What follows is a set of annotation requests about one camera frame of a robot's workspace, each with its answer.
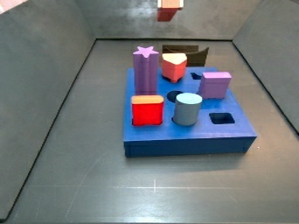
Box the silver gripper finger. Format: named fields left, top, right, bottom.
left=179, top=0, right=185, bottom=9

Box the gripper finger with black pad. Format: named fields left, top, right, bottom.
left=158, top=0, right=163, bottom=8

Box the red rectangular block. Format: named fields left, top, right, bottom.
left=158, top=0, right=179, bottom=22

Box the black curved fixture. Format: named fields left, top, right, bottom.
left=163, top=45, right=210, bottom=67

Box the purple star column block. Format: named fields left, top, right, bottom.
left=134, top=46, right=159, bottom=95

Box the red house-shaped block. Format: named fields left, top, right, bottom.
left=163, top=53, right=187, bottom=83

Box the purple square block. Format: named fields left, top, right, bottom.
left=198, top=72, right=231, bottom=99

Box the grey-blue cylinder block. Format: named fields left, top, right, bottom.
left=173, top=93, right=202, bottom=126

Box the red rounded block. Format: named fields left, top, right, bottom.
left=131, top=95, right=165, bottom=126

